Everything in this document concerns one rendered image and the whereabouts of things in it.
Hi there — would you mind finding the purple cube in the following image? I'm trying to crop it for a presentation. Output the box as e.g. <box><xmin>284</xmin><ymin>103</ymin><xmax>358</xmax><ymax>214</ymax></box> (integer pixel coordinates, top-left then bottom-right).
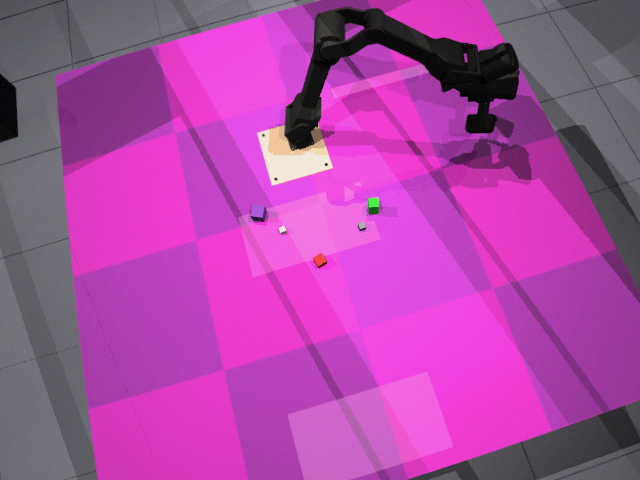
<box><xmin>250</xmin><ymin>205</ymin><xmax>267</xmax><ymax>222</ymax></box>

